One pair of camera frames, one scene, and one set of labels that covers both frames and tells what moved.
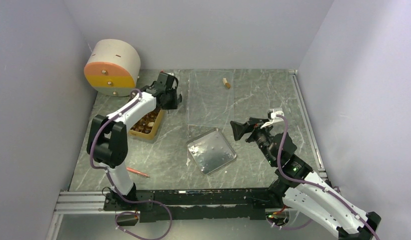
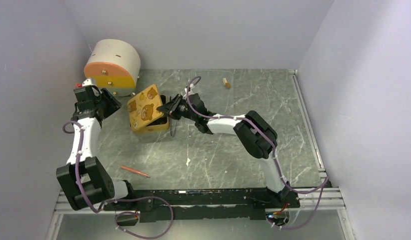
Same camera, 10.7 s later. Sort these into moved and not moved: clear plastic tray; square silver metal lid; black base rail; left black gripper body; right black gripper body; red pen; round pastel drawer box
Moved: right black gripper body; square silver metal lid; left black gripper body
Not moved: red pen; round pastel drawer box; black base rail; clear plastic tray
